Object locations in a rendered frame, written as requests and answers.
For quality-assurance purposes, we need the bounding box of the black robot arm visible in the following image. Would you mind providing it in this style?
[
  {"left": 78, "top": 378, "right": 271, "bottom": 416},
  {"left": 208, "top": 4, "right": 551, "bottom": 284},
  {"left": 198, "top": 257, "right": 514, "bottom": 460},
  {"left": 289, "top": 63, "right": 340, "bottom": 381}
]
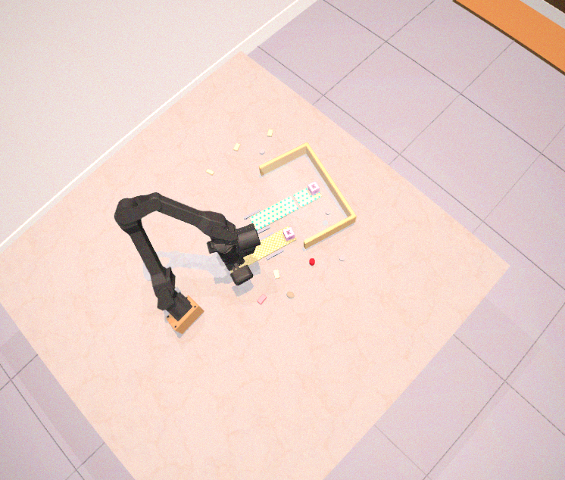
[{"left": 114, "top": 192, "right": 261, "bottom": 322}]

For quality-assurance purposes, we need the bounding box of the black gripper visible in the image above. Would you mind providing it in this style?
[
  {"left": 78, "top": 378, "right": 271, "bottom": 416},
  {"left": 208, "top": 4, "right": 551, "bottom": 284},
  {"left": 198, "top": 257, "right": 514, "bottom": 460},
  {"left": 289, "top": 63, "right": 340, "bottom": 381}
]
[{"left": 220, "top": 247, "right": 253, "bottom": 286}]

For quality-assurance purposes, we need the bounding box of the yellow crosshatched strip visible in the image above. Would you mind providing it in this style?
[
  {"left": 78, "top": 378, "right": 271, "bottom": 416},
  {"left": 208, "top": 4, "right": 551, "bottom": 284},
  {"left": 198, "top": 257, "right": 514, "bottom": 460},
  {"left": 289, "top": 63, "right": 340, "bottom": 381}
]
[{"left": 239, "top": 226, "right": 297, "bottom": 268}]

